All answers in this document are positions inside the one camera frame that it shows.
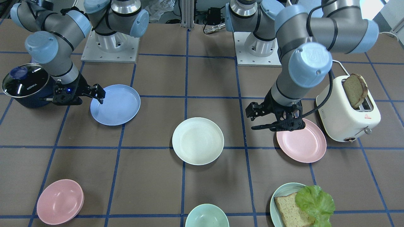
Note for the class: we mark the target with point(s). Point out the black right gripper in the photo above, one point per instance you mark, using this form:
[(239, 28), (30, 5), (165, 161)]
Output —
[(82, 85)]

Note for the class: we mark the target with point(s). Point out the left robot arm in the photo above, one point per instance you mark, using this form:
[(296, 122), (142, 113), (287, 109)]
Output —
[(305, 38)]

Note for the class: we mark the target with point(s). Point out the pink bowl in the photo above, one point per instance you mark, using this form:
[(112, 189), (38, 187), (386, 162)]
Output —
[(60, 202)]

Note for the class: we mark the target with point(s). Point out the green bowl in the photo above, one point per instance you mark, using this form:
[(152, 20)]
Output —
[(207, 215)]

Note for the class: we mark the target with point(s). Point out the cream white plate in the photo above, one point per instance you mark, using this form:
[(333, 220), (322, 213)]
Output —
[(198, 141)]

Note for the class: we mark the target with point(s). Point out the pink plate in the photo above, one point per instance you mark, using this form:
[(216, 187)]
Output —
[(307, 145)]

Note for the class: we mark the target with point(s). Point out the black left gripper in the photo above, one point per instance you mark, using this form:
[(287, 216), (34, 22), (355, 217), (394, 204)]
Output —
[(267, 103)]

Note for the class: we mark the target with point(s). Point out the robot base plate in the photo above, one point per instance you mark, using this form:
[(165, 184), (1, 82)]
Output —
[(116, 48), (253, 52)]

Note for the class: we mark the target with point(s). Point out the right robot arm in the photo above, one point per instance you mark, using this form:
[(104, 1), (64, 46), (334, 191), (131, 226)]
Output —
[(56, 35)]

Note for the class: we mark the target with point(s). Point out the green lettuce leaf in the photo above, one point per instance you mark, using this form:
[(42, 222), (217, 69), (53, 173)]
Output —
[(317, 204)]

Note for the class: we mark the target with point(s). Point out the green plate with sandwich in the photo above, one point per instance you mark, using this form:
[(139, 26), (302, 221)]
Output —
[(283, 190)]

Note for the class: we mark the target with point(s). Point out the bread slice on plate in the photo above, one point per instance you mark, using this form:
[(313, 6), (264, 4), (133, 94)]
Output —
[(291, 214)]

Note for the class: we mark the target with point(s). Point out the aluminium frame post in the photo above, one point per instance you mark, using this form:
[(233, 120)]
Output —
[(187, 13)]

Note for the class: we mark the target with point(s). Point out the blue plate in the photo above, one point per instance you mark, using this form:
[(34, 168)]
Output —
[(121, 104)]

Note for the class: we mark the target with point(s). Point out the bread slice in toaster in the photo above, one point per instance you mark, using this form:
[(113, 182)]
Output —
[(356, 89)]

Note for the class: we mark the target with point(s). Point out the white toaster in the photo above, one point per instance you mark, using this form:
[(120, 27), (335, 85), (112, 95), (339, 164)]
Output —
[(344, 123)]

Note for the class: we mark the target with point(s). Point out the dark blue saucepan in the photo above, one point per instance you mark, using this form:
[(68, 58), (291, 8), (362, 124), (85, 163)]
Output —
[(29, 84)]

